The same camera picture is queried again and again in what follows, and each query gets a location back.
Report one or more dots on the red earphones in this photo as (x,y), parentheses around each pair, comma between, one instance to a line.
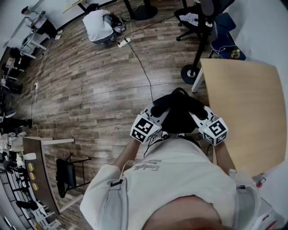
(259,183)

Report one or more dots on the black folding chair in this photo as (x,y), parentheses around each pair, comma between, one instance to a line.
(66,175)

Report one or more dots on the small yellow block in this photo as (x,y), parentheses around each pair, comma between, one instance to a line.
(33,175)
(35,186)
(31,166)

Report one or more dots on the black cloth bundle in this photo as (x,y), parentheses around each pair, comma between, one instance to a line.
(177,116)

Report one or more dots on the black white helmet device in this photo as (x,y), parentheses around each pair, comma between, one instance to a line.
(118,22)

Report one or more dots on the person's right forearm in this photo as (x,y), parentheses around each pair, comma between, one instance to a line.
(222,157)

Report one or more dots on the yellow bottle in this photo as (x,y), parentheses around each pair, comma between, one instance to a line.
(235,54)

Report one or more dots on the light wooden table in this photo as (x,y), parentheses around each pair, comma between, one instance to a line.
(243,107)

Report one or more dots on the white desk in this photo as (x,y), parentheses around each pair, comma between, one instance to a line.
(29,43)

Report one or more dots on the blue chair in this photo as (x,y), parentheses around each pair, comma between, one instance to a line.
(225,36)

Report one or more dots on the person's white shirt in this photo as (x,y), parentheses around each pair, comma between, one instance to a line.
(175,179)

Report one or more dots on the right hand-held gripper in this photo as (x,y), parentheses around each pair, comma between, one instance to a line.
(214,131)

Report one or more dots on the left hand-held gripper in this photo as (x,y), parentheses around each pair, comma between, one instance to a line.
(145,126)

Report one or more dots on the small white power strip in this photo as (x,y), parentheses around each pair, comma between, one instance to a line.
(36,85)

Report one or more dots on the person's left forearm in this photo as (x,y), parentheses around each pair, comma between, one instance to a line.
(126,155)

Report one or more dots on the dark brown desk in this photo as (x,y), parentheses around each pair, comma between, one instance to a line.
(40,173)

